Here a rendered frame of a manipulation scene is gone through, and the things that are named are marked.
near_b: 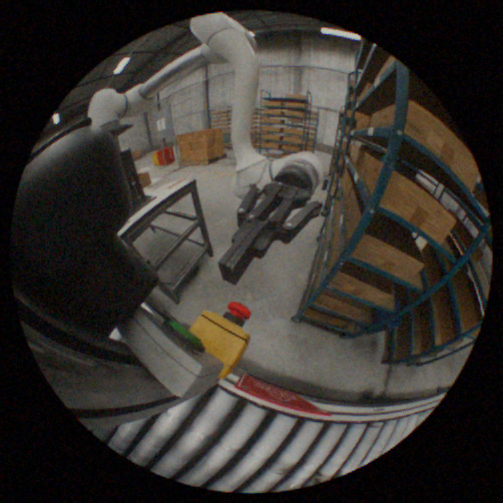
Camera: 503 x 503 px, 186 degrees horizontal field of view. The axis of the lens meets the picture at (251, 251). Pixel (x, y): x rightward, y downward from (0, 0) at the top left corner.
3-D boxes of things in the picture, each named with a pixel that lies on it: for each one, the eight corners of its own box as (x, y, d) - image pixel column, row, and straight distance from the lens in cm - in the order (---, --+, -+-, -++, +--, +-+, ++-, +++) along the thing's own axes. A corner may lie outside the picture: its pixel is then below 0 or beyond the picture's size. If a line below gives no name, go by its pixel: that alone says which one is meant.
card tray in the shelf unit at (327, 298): (323, 251, 109) (328, 242, 102) (359, 265, 117) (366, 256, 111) (311, 301, 84) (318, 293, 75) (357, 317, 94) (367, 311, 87)
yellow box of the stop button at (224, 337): (255, 332, 26) (257, 322, 19) (231, 375, 26) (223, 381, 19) (190, 294, 31) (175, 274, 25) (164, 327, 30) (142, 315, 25)
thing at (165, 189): (197, 182, 102) (196, 178, 101) (122, 241, 77) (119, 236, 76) (133, 181, 185) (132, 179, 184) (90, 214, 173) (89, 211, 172)
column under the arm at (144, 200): (138, 195, 114) (123, 151, 109) (157, 198, 91) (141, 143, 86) (108, 218, 107) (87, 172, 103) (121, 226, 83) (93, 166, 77)
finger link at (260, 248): (269, 229, 19) (291, 237, 19) (251, 255, 16) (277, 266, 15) (270, 220, 18) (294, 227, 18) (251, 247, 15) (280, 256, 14)
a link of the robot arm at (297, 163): (322, 164, 35) (320, 170, 30) (313, 199, 38) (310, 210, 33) (283, 155, 37) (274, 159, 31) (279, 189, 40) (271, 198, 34)
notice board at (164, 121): (159, 169, 590) (148, 116, 588) (171, 164, 606) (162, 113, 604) (173, 172, 469) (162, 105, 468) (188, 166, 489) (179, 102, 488)
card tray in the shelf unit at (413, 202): (359, 170, 83) (364, 152, 82) (408, 196, 93) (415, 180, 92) (373, 200, 44) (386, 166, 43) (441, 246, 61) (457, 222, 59)
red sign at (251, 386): (296, 392, 29) (332, 413, 18) (294, 397, 29) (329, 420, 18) (212, 355, 28) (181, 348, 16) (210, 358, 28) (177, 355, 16)
